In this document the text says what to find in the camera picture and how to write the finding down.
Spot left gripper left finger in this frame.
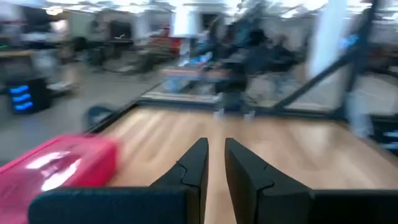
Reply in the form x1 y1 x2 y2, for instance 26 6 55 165
28 138 210 224

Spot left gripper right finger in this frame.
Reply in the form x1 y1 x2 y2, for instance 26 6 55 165
224 138 398 224

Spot pink plastic supply box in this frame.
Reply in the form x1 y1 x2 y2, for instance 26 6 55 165
0 133 121 224

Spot black computer blue lights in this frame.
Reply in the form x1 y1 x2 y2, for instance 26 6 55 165
6 77 53 115

